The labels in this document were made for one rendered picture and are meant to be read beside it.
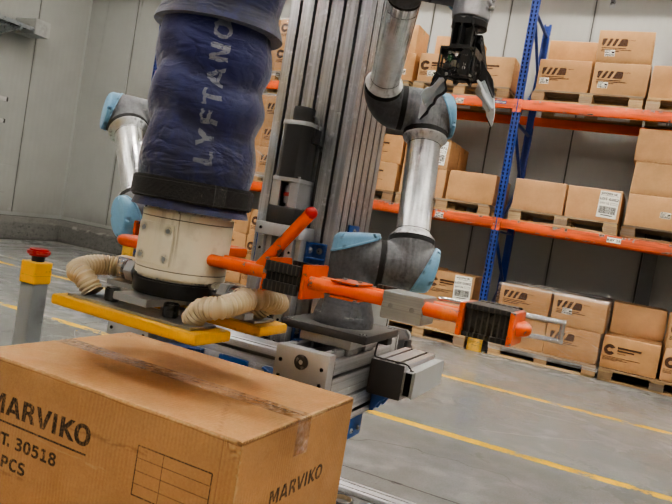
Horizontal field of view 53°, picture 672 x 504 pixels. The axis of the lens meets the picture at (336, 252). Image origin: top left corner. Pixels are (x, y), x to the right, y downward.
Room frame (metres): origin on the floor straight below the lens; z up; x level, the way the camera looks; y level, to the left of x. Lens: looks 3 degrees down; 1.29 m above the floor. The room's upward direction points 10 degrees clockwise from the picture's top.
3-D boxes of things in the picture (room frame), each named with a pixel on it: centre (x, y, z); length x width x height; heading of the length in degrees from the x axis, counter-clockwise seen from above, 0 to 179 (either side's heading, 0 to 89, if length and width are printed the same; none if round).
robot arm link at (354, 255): (1.67, -0.05, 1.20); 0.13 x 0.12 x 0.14; 92
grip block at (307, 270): (1.18, 0.06, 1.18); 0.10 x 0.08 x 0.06; 153
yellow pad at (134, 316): (1.20, 0.33, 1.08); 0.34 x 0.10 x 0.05; 63
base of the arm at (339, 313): (1.67, -0.04, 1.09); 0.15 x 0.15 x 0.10
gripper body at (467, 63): (1.37, -0.18, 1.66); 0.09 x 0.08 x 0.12; 156
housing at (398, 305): (1.08, -0.13, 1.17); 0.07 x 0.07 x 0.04; 63
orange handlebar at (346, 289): (1.31, 0.06, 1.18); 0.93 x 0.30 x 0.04; 63
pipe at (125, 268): (1.29, 0.29, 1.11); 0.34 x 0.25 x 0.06; 63
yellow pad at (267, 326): (1.37, 0.24, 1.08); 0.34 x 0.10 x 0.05; 63
